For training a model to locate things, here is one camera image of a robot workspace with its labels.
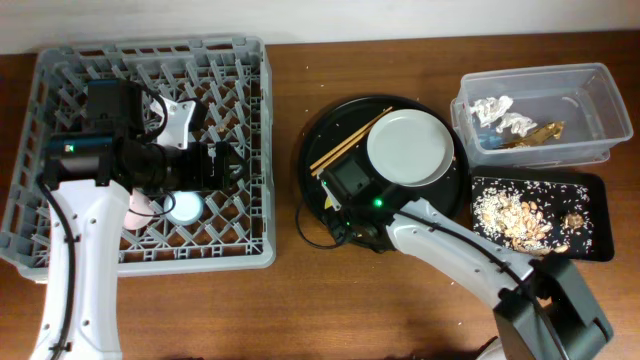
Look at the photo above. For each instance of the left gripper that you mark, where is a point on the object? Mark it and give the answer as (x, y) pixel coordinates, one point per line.
(201, 177)

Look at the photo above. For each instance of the light blue plastic cup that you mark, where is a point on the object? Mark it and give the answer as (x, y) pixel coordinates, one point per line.
(183, 208)

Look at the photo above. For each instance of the pink plastic cup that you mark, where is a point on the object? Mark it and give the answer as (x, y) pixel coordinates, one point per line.
(139, 213)

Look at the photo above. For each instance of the white tissue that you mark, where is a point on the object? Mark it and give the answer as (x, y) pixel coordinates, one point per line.
(517, 123)
(490, 109)

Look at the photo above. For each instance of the food scraps and rice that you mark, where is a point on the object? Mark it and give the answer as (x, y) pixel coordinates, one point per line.
(533, 217)

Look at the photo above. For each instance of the gold foil snack wrapper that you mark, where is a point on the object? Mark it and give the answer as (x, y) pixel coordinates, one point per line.
(538, 137)

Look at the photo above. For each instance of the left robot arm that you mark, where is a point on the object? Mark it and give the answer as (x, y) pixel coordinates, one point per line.
(127, 142)

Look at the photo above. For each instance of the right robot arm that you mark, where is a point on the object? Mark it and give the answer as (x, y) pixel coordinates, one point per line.
(542, 305)

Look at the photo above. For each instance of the grey plastic dishwasher rack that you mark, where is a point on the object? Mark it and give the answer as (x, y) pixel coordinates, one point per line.
(232, 79)

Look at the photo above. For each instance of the clear plastic waste bin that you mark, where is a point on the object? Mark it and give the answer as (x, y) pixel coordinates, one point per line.
(582, 97)

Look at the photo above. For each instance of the lower wooden chopstick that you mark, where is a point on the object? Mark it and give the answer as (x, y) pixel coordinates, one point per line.
(340, 152)

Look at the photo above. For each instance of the wooden chopstick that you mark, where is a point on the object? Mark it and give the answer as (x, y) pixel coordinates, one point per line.
(366, 128)
(340, 152)

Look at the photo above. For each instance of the upper wooden chopstick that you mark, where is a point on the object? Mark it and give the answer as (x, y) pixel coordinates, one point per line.
(366, 128)

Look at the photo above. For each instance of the grey round plate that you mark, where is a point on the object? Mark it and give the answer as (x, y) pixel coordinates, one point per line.
(409, 147)

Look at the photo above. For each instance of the round black tray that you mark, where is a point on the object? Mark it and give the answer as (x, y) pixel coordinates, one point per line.
(330, 130)

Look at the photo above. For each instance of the black rectangular tray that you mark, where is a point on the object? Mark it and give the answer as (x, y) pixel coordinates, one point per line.
(603, 238)

